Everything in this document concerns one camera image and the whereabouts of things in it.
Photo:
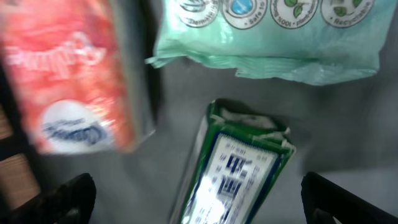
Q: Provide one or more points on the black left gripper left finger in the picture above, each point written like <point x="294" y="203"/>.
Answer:
<point x="72" y="202"/>

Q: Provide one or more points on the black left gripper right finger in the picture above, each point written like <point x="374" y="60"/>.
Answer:
<point x="325" y="202"/>

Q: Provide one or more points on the red Kleenex tissue pack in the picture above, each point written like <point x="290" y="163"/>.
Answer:
<point x="77" y="70"/>

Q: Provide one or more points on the mint green wipes pack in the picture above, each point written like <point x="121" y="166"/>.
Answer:
<point x="317" y="42"/>

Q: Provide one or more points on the grey plastic mesh basket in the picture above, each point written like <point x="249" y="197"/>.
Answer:
<point x="346" y="130"/>

